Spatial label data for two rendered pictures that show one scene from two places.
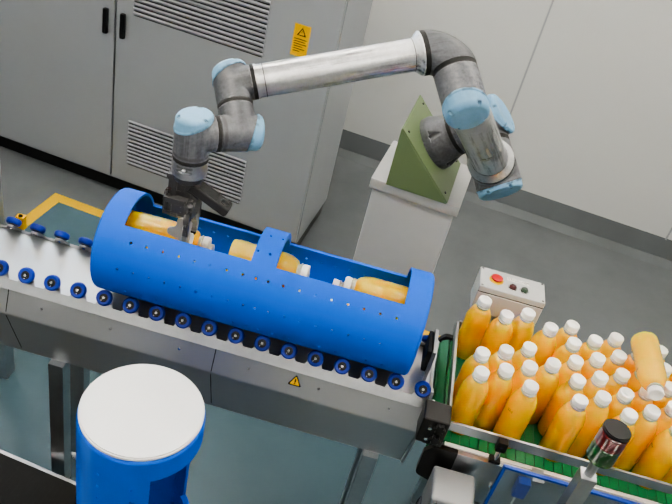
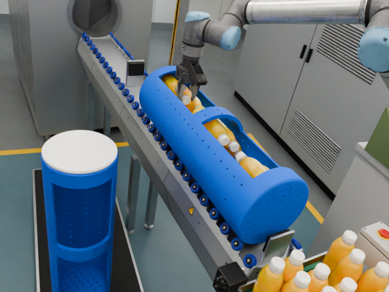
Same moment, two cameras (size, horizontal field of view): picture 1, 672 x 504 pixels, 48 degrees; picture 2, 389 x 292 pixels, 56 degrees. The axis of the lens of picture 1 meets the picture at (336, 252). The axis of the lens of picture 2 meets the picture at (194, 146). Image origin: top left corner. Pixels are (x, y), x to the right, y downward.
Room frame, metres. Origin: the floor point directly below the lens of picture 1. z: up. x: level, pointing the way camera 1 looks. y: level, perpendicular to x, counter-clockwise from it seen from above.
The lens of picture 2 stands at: (0.78, -0.83, 1.90)
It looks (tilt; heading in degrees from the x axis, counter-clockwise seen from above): 33 degrees down; 53
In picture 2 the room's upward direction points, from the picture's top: 11 degrees clockwise
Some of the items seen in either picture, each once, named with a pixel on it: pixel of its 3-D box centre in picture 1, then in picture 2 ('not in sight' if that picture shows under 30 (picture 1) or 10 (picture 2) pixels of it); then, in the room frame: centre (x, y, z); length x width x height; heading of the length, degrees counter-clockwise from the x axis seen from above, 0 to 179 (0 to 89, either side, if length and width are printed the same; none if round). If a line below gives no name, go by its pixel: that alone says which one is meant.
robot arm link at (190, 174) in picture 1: (189, 167); (191, 49); (1.59, 0.41, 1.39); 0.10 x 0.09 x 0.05; 177
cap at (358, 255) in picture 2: (505, 317); (356, 256); (1.69, -0.51, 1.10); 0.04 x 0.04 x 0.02
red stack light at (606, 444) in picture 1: (612, 437); not in sight; (1.19, -0.69, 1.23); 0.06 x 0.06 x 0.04
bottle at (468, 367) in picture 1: (470, 381); (286, 279); (1.50, -0.44, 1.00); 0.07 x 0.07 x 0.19
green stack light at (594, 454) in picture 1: (603, 450); not in sight; (1.19, -0.69, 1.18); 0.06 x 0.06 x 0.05
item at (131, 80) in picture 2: not in sight; (135, 73); (1.63, 1.01, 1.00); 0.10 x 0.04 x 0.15; 178
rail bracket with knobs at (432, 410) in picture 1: (433, 423); (230, 283); (1.37, -0.35, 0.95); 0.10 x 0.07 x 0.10; 178
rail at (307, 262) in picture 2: (452, 370); (288, 269); (1.57, -0.40, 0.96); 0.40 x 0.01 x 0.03; 178
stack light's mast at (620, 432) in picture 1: (602, 452); not in sight; (1.19, -0.69, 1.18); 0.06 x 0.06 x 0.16
